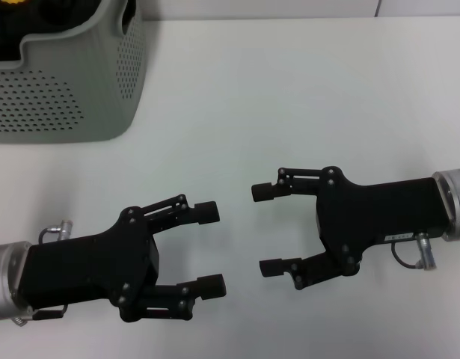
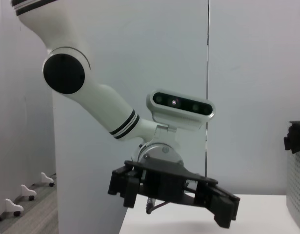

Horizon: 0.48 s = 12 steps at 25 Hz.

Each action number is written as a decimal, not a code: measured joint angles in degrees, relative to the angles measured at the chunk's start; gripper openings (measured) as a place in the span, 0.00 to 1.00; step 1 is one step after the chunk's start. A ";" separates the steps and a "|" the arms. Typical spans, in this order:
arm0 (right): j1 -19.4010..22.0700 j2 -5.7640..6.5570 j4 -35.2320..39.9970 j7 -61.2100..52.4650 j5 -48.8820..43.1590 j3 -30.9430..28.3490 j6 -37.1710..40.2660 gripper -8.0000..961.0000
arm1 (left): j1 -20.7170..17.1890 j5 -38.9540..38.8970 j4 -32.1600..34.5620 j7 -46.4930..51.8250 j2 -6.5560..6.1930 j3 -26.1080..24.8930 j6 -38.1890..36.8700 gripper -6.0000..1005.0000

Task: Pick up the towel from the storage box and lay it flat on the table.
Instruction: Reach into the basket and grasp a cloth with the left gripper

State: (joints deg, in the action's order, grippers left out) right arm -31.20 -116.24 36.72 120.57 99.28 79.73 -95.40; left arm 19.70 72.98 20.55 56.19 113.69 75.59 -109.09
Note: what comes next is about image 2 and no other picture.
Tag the dark folded cloth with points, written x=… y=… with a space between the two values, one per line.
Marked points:
x=297 y=136

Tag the white partition foot with caster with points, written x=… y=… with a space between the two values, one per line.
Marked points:
x=26 y=191
x=46 y=179
x=12 y=207

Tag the grey perforated storage box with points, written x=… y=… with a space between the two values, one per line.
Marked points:
x=297 y=185

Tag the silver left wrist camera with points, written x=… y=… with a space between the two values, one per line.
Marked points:
x=181 y=104

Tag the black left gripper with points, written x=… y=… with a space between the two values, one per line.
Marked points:
x=164 y=180

